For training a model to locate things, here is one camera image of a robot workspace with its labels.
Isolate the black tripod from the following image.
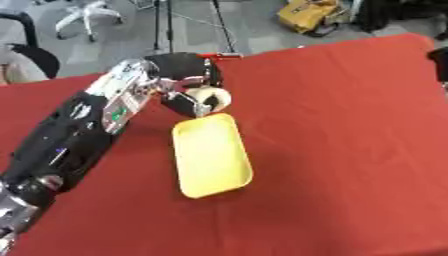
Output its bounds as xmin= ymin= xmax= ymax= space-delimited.
xmin=148 ymin=0 xmax=240 ymax=54

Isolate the black bag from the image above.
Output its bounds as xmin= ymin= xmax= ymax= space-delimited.
xmin=355 ymin=0 xmax=448 ymax=34

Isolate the yellow bag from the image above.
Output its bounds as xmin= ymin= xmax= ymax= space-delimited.
xmin=274 ymin=0 xmax=352 ymax=38

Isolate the white round soft toy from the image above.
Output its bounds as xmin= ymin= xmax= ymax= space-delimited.
xmin=183 ymin=85 xmax=235 ymax=114

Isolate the black chair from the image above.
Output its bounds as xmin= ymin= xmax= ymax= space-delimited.
xmin=0 ymin=11 xmax=62 ymax=80

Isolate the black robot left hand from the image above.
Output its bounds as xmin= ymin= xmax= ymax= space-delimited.
xmin=141 ymin=52 xmax=226 ymax=119

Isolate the white office chair base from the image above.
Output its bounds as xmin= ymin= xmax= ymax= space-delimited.
xmin=54 ymin=0 xmax=126 ymax=43

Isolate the yellow plastic tray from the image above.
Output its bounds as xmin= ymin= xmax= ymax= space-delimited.
xmin=169 ymin=112 xmax=256 ymax=200

